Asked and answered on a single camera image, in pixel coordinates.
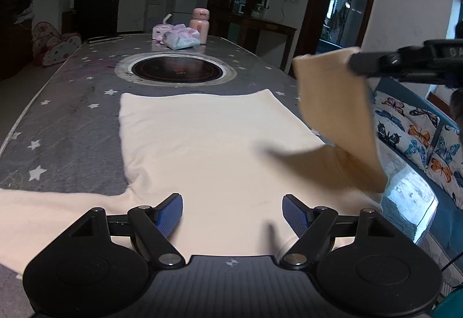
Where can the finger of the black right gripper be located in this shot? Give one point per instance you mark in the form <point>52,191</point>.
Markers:
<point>374,64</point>

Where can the pink thermos bottle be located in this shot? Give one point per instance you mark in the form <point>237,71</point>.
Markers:
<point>200,22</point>

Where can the pink tissue box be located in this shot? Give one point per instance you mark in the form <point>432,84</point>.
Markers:
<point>160,29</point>

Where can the cream garment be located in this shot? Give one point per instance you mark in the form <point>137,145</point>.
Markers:
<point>232,158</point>

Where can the butterfly print cushion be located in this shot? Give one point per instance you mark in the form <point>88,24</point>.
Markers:
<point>445,164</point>
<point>407,129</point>

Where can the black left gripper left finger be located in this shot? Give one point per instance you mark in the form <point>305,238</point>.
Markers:
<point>151,227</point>

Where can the pink wet wipes pack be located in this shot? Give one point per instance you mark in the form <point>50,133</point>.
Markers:
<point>181,37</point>

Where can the blue sofa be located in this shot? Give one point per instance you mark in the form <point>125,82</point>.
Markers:
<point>415,204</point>

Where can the grey star pattern tablecloth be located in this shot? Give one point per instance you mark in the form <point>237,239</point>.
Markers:
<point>76,137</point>

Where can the round black induction cooktop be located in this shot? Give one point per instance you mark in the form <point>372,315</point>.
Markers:
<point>174,69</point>

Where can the water dispenser with bottle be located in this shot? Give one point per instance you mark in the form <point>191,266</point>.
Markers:
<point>151,14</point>

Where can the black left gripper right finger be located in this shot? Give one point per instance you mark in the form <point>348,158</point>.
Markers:
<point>312,227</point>

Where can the dark wooden side table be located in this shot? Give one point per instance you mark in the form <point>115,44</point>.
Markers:
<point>270,41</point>

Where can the polka dot play tent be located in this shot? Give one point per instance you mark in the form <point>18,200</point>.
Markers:
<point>50,47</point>

